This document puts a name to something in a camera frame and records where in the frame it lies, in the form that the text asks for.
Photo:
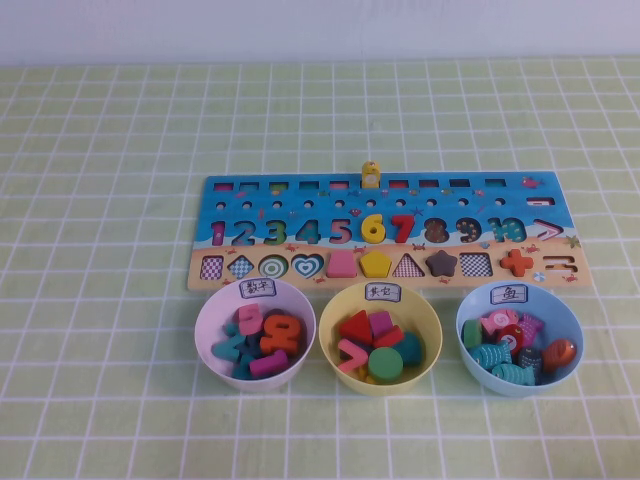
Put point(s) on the blue wooden puzzle board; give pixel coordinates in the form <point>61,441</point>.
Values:
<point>320,247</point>

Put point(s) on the red wooden number seven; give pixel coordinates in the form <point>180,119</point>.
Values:
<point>406,227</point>

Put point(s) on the pink wooden trapezoid piece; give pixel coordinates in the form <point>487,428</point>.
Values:
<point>341,265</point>

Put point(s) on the yellow wooden pentagon piece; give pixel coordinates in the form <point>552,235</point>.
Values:
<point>375,265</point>

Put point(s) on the yellow wooden fish piece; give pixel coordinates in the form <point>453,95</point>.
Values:
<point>370,177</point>

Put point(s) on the red wooden triangle piece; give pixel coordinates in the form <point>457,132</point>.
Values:
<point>357,327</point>

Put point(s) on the magenta wooden square piece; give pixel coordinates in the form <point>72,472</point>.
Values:
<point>381,322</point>

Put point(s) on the red wooden shape piece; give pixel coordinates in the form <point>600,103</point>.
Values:
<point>390,336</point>

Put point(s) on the brown wooden star piece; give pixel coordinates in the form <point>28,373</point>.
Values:
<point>441,263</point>

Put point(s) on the teal wooden number piece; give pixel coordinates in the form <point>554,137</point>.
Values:
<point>242,370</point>
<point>231,329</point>

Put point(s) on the pink plastic bowl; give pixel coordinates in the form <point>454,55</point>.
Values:
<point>215,310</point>

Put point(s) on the yellow plastic bowl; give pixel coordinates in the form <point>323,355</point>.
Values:
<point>425,320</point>

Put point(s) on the green wooden circle piece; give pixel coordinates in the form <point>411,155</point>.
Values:
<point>385,362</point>

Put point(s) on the teal wooden shape piece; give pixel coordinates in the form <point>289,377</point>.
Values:
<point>410,347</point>

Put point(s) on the small yellow wooden piece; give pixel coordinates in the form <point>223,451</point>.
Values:
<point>365,376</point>

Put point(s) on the green wooden fish piece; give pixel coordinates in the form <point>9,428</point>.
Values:
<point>471,332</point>

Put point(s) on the pink wooden fish piece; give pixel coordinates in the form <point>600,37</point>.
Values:
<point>497,320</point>

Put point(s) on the orange wooden plus piece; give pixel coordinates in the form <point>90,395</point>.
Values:
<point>517,262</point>

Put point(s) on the red wooden fish piece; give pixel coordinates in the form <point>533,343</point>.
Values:
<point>510,340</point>

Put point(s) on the magenta wooden fish piece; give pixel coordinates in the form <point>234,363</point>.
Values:
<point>531,327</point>

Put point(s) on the blue plastic bowl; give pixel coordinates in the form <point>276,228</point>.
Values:
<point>560,310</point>

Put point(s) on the orange wooden fish piece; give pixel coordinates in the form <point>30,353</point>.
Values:
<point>557,355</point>

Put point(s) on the yellow wooden number six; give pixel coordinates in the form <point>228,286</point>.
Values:
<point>365,230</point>

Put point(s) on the white handwritten paper label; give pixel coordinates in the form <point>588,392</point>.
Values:
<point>258,288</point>
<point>509,293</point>
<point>384,292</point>

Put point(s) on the pink wooden number five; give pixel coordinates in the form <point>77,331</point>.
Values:
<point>249,320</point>

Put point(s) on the orange wooden number ten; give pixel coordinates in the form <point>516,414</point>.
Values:
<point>267,340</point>

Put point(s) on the pink wooden greater-than sign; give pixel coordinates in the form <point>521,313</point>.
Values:
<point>362,356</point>

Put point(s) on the dark blue wooden number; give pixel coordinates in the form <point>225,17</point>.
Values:
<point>250,346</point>

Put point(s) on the magenta wooden number one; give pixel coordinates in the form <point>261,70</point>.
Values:
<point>267,363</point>

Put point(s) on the teal wooden number two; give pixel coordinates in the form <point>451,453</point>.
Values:
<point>227,347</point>

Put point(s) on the teal striped wooden fish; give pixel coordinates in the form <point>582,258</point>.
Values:
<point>512,374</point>
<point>490,354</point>

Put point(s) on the green checked tablecloth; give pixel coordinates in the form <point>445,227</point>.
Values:
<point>100,150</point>

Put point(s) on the dark grey wooden fish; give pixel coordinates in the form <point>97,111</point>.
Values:
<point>530,359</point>

